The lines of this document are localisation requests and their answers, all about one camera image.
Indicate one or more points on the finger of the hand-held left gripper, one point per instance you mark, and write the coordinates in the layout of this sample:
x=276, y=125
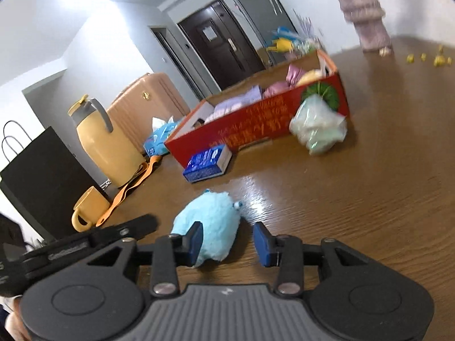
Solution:
x=124, y=228

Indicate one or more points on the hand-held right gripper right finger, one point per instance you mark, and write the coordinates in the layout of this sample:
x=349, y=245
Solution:
x=263, y=245

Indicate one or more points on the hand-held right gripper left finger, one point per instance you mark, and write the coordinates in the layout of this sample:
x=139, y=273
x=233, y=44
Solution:
x=194, y=245

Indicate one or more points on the light blue plush toy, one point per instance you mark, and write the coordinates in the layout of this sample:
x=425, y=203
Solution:
x=209, y=216

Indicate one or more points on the red orange cardboard box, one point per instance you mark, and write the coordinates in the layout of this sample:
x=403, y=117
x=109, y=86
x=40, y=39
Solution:
x=256, y=122

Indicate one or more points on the yellow soft toy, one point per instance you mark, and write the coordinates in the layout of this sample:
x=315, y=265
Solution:
x=312, y=77

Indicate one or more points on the person's left hand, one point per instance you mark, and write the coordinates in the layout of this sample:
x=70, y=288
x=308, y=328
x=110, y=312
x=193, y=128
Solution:
x=16, y=319

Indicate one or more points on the yellow mug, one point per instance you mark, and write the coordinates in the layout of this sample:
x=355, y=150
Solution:
x=90, y=207

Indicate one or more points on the black paper bag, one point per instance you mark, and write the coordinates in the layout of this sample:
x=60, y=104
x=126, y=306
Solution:
x=39, y=181

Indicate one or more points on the blue printed small box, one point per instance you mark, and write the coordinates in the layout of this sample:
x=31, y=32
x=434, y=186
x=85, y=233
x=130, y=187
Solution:
x=208, y=163

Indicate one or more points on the yellow thermos jug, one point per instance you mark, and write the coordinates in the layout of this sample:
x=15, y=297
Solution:
x=103, y=145

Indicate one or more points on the blue tissue pack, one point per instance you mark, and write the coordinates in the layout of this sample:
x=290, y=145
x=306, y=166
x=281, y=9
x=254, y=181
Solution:
x=160, y=138

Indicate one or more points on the pink suitcase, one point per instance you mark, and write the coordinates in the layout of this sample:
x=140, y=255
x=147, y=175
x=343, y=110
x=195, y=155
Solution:
x=149, y=103

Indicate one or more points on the clear bag of green items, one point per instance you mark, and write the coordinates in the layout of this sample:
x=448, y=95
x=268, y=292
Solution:
x=316, y=124

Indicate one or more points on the purple cloth pouch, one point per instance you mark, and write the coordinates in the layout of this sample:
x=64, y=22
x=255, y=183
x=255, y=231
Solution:
x=248, y=96

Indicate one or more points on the pink cloth pouch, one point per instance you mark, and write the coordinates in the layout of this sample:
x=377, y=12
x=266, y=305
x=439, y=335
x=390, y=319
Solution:
x=277, y=88

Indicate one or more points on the interior side door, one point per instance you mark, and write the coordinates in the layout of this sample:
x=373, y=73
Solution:
x=177, y=60

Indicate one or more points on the dark brown entrance door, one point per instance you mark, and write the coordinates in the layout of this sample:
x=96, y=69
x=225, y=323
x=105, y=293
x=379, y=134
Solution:
x=220, y=46

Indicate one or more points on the pile of colourful packages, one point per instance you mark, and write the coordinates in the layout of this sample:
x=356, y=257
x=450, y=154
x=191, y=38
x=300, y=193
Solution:
x=295, y=42

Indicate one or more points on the grey refrigerator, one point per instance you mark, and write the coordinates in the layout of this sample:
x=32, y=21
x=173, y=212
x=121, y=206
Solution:
x=263, y=10

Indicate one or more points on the yellow petal crumbs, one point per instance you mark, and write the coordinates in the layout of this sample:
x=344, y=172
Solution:
x=439, y=61

